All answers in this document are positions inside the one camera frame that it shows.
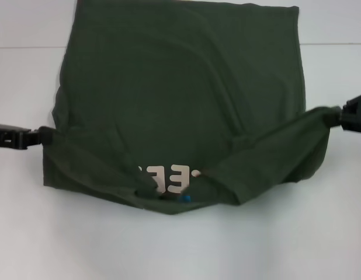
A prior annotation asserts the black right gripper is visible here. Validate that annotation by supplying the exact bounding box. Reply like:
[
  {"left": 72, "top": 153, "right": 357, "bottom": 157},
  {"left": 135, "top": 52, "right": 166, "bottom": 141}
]
[{"left": 324, "top": 91, "right": 361, "bottom": 138}]

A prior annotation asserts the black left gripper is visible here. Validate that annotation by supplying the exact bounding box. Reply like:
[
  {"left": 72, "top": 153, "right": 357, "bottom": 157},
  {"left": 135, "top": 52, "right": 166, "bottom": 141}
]
[{"left": 0, "top": 122, "right": 54, "bottom": 151}]

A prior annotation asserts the dark green printed T-shirt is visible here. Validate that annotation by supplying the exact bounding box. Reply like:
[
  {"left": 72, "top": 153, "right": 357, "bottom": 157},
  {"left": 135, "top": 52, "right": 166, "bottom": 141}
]
[{"left": 41, "top": 0, "right": 331, "bottom": 216}]

